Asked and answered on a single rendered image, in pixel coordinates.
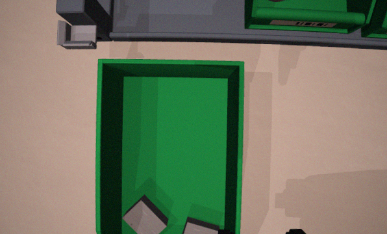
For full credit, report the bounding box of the grey metal shelf rack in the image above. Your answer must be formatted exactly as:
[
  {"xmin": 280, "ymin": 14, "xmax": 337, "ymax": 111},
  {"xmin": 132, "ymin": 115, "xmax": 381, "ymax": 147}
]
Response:
[{"xmin": 56, "ymin": 0, "xmax": 387, "ymax": 50}]

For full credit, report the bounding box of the green bin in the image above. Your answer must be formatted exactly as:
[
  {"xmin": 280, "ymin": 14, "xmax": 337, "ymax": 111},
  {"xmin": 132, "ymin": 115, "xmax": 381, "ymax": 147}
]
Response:
[
  {"xmin": 245, "ymin": 0, "xmax": 376, "ymax": 33},
  {"xmin": 361, "ymin": 0, "xmax": 387, "ymax": 39},
  {"xmin": 95, "ymin": 59, "xmax": 244, "ymax": 234}
]

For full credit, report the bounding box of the grey block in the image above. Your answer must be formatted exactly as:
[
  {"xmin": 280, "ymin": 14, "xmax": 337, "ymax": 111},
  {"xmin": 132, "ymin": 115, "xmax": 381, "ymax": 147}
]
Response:
[{"xmin": 122, "ymin": 195, "xmax": 168, "ymax": 234}]

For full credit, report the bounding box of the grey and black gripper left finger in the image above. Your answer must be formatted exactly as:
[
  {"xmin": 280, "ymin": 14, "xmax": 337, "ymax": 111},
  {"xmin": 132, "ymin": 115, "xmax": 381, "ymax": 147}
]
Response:
[{"xmin": 218, "ymin": 229, "xmax": 234, "ymax": 234}]

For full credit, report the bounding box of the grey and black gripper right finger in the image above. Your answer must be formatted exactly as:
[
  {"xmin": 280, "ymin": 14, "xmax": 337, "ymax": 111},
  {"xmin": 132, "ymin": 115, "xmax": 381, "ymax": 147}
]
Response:
[{"xmin": 286, "ymin": 229, "xmax": 306, "ymax": 234}]

